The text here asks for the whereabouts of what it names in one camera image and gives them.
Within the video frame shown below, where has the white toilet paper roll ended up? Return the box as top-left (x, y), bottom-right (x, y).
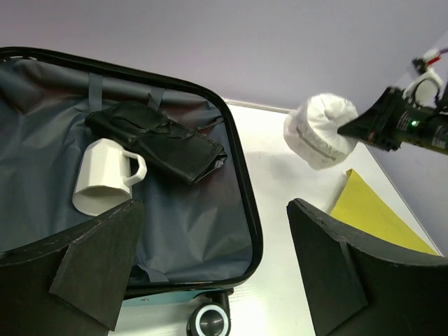
top-left (283, 93), bottom-right (358, 170)

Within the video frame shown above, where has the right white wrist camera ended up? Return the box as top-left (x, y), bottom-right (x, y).
top-left (403, 48), bottom-right (447, 111)

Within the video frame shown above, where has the yellow-green cloth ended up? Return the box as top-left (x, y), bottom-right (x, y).
top-left (330, 169), bottom-right (438, 256)

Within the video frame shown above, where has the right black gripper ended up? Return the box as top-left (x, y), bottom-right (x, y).
top-left (337, 87), bottom-right (447, 155)

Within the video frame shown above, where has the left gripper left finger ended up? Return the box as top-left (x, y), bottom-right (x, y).
top-left (1, 199), bottom-right (144, 335)

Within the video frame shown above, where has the pink and teal suitcase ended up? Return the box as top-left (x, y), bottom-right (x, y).
top-left (1, 47), bottom-right (263, 335)

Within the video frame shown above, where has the black pouch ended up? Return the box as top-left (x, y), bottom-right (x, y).
top-left (85, 101), bottom-right (228, 186)

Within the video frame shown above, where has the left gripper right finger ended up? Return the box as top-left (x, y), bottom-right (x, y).
top-left (287, 199), bottom-right (447, 335)

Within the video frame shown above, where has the white ceramic mug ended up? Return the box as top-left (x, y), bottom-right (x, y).
top-left (72, 138), bottom-right (147, 216)

